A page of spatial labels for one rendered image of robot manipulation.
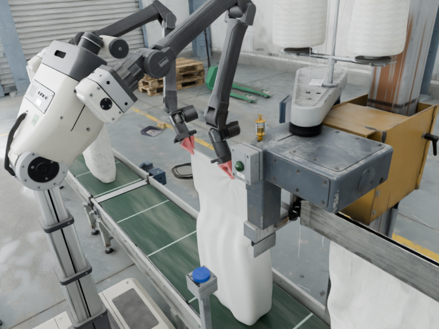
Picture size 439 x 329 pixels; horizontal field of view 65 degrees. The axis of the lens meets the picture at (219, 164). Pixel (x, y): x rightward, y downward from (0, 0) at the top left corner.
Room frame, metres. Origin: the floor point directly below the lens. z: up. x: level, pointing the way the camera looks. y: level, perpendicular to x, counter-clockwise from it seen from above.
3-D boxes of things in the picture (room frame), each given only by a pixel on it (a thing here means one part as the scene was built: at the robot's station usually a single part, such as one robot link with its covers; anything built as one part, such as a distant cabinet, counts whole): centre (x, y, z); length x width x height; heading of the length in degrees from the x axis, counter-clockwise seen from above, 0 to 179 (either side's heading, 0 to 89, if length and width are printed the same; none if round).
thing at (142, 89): (6.83, 0.92, 0.07); 1.20 x 0.82 x 0.14; 125
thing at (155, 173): (2.56, 0.59, 0.35); 0.30 x 0.15 x 0.15; 37
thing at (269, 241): (0.86, -0.11, 0.98); 0.09 x 0.05 x 0.05; 127
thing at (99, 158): (2.56, 0.99, 0.74); 0.47 x 0.22 x 0.72; 35
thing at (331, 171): (0.82, -0.26, 1.21); 0.30 x 0.25 x 0.30; 37
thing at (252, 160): (0.82, -0.07, 1.29); 0.08 x 0.05 x 0.09; 37
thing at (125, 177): (3.14, 1.42, 0.34); 2.21 x 0.39 x 0.09; 37
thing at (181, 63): (6.80, 0.92, 0.36); 1.20 x 0.82 x 0.14; 123
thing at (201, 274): (0.87, 0.08, 0.84); 0.06 x 0.06 x 0.02
